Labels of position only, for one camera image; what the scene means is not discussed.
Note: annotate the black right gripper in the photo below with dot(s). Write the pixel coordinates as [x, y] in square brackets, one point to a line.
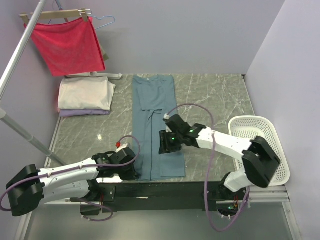
[165, 147]

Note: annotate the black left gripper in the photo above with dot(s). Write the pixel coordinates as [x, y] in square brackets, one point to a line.
[131, 174]

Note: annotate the blue t shirt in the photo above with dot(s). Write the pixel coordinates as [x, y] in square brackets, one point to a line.
[152, 98]

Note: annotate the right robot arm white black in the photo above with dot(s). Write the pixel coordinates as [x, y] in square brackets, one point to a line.
[259, 160]

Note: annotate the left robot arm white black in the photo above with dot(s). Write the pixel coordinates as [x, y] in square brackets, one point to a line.
[32, 187]

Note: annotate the black base beam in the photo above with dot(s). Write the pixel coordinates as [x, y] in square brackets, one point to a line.
[150, 196]

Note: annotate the folded white t shirt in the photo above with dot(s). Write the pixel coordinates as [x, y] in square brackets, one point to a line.
[83, 93]

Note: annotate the folded purple t shirt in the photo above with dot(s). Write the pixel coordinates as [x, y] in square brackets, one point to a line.
[82, 112]

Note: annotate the white perforated plastic basket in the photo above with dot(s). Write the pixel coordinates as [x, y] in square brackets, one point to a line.
[251, 126]

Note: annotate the tan cloth behind towel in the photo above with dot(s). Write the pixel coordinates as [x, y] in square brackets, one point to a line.
[105, 57]

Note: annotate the grey metal clothes rack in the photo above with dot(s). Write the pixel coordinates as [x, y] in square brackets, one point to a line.
[28, 97]

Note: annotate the red towel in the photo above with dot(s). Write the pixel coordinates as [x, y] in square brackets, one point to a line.
[69, 48]

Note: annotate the wooden clip hanger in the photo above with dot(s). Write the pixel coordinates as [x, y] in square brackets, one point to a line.
[65, 14]

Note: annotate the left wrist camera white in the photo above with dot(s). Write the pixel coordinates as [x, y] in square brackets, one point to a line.
[122, 146]

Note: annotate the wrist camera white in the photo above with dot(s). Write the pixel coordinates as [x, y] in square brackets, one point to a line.
[166, 117]
[122, 146]

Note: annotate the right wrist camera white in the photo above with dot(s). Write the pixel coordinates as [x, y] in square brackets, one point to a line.
[166, 117]

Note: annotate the aluminium rail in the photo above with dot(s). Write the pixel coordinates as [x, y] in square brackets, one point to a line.
[271, 194]

